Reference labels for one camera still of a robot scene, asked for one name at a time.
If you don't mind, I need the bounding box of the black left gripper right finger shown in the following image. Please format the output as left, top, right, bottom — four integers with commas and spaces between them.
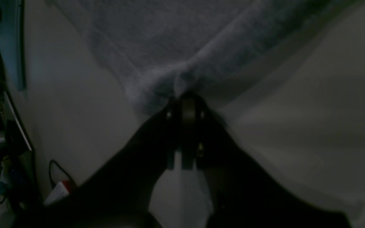
181, 93, 351, 228

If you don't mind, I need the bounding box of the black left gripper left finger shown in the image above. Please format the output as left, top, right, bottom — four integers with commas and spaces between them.
13, 99, 181, 228

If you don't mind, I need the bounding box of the grey T-shirt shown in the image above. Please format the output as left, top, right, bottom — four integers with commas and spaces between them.
52, 0, 352, 115

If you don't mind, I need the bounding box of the white red small box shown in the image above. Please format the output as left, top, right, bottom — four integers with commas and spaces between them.
43, 180, 75, 206

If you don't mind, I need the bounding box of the blue-grey flat board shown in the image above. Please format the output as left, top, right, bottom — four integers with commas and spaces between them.
0, 0, 27, 91

